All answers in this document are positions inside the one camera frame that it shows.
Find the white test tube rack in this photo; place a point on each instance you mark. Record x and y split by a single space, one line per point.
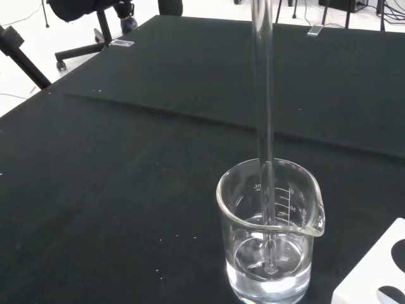
364 275

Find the black bench cloth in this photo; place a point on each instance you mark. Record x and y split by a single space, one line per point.
126 158

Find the small clear cloth clip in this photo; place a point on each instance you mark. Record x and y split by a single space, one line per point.
314 30
122 43

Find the glass beaker with water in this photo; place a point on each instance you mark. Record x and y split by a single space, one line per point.
269 285

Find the black office chair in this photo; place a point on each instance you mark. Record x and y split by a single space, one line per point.
102 28

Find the black tripod legs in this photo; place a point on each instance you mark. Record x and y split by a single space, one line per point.
347 14

